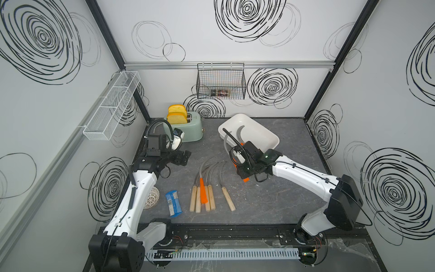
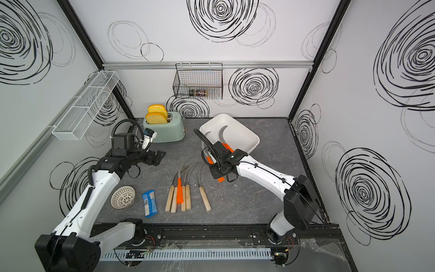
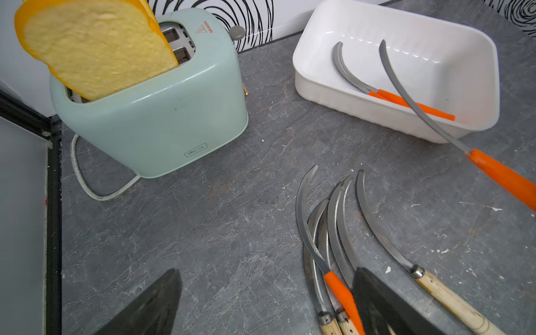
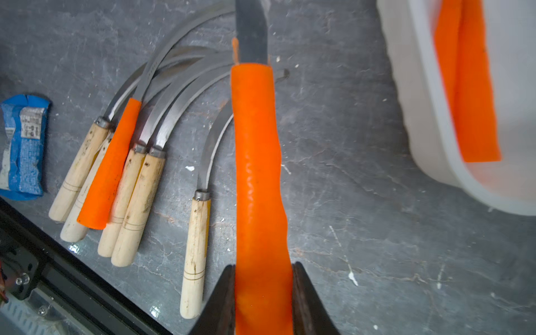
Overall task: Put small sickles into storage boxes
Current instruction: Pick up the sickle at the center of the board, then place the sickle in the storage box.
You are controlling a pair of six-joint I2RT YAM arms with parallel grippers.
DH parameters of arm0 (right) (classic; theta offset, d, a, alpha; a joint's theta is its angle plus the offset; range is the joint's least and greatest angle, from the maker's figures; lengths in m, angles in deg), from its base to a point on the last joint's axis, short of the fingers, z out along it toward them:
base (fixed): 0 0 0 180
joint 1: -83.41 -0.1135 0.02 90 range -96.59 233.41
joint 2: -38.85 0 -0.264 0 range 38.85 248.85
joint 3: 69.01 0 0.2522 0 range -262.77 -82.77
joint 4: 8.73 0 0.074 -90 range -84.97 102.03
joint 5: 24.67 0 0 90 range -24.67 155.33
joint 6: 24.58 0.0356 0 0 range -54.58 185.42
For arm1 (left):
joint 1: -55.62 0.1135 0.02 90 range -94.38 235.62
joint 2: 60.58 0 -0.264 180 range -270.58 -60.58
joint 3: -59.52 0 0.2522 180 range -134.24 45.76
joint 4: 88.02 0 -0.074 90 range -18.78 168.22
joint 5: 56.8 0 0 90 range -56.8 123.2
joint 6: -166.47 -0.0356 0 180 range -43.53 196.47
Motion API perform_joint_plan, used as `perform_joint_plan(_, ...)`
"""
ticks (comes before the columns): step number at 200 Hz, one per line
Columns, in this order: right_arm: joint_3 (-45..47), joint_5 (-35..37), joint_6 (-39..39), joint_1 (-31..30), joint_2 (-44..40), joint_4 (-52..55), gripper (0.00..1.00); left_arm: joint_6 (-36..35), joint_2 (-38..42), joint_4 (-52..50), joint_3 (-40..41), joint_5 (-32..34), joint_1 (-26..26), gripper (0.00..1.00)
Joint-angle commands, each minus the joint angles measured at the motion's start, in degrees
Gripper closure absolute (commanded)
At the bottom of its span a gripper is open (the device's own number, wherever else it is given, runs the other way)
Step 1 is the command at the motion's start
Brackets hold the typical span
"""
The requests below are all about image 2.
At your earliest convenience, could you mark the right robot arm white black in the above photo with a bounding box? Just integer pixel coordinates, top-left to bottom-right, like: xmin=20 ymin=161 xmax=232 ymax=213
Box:
xmin=201 ymin=141 xmax=321 ymax=244

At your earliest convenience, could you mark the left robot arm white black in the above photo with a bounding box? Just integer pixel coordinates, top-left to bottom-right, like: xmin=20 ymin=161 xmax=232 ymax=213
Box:
xmin=35 ymin=148 xmax=166 ymax=272

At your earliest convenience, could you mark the white rectangular storage box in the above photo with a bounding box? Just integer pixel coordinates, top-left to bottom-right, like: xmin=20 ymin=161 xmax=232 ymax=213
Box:
xmin=199 ymin=113 xmax=260 ymax=155

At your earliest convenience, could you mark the white round sink strainer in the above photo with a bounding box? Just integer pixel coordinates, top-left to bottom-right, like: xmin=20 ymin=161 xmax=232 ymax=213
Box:
xmin=110 ymin=186 xmax=136 ymax=210

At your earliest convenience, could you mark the front yellow toast slice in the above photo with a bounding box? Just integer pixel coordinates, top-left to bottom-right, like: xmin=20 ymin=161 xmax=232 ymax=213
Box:
xmin=146 ymin=112 xmax=168 ymax=125

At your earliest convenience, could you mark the yellow toast slice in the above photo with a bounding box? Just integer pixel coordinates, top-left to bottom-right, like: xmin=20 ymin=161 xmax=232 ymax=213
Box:
xmin=146 ymin=112 xmax=168 ymax=125
xmin=147 ymin=104 xmax=168 ymax=116

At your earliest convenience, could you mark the blue snack packet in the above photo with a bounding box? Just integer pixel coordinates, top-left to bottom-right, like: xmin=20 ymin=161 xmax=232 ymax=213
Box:
xmin=142 ymin=190 xmax=158 ymax=218

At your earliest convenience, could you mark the mint green toaster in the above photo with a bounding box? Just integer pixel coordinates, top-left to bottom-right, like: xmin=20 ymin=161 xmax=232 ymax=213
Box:
xmin=143 ymin=112 xmax=186 ymax=143

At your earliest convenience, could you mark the rear yellow toast slice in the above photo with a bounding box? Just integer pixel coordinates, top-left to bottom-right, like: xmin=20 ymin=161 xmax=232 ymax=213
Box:
xmin=147 ymin=104 xmax=168 ymax=116

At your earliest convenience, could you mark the small jar in basket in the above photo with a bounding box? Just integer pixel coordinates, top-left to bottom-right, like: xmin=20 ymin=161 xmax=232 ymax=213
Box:
xmin=188 ymin=89 xmax=208 ymax=97

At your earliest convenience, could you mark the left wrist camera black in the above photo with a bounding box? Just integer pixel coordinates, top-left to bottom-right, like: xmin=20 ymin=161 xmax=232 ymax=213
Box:
xmin=112 ymin=133 xmax=137 ymax=156

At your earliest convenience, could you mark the wooden handle sickle right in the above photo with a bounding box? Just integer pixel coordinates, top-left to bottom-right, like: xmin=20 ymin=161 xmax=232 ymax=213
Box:
xmin=197 ymin=164 xmax=211 ymax=212

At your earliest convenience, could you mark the white mesh wall shelf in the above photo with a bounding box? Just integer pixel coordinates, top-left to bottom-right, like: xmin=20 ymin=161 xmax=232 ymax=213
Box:
xmin=52 ymin=71 xmax=120 ymax=141

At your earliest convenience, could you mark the wooden handle sickle far left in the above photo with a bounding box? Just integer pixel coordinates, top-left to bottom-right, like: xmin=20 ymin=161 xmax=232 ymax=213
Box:
xmin=165 ymin=171 xmax=180 ymax=213

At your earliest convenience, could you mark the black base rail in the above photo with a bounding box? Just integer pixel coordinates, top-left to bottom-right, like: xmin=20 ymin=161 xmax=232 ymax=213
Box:
xmin=139 ymin=223 xmax=343 ymax=245

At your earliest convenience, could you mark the black wire wall basket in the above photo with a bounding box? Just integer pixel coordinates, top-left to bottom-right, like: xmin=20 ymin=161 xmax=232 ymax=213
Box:
xmin=172 ymin=62 xmax=224 ymax=100

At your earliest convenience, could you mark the white slotted cable duct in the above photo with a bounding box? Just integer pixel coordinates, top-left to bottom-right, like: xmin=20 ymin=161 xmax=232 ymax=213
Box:
xmin=100 ymin=248 xmax=273 ymax=262

